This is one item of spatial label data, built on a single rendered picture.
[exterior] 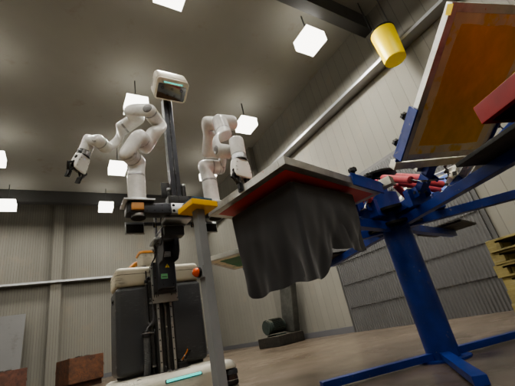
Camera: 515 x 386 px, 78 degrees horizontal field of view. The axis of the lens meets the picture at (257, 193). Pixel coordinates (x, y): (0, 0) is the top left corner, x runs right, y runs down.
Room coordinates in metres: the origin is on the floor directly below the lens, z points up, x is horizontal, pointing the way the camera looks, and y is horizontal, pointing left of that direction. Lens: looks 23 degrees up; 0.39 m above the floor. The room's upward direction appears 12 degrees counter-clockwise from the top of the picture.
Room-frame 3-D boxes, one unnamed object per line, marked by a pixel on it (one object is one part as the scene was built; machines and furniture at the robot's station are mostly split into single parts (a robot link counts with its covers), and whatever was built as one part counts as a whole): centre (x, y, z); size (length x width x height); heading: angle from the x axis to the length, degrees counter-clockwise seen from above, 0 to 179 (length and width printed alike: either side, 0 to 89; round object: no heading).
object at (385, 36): (4.34, -2.77, 4.45); 0.44 x 0.43 x 0.68; 34
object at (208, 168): (1.81, 0.27, 1.37); 0.13 x 0.10 x 0.16; 118
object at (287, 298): (8.21, 0.13, 0.76); 0.91 x 0.90 x 1.53; 124
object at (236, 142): (1.42, 0.06, 1.24); 0.15 x 0.10 x 0.11; 33
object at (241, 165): (1.38, 0.05, 1.11); 0.10 x 0.08 x 0.11; 135
